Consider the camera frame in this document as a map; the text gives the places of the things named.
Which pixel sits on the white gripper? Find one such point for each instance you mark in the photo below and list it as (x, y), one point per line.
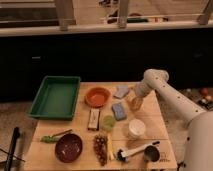
(141, 89)

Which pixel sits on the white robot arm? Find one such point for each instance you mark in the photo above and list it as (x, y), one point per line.
(199, 147)

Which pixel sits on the small green cup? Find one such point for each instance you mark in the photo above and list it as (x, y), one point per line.
(108, 123)

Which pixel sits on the metal measuring cup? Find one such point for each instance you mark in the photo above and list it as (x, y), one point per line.
(151, 154)

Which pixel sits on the blue sponge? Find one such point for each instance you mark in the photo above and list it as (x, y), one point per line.
(119, 112)

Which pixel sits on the orange bowl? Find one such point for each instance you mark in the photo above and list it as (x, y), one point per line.
(97, 97)

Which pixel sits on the brown wooden block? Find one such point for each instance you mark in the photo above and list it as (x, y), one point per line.
(93, 123)

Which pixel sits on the yellow banana stick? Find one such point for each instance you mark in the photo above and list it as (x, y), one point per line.
(110, 147)

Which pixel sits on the brown grape bunch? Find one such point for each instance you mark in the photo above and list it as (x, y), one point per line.
(100, 148)

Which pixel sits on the green plastic tray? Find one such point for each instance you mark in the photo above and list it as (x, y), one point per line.
(56, 98)

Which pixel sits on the dark red bowl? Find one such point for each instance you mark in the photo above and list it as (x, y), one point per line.
(68, 148)

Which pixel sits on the black tripod stand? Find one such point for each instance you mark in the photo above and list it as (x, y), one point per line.
(11, 158)

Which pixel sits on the white handled brush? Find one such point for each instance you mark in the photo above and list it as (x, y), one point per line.
(122, 155)

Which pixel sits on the green handled peeler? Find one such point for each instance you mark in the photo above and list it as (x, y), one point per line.
(54, 138)

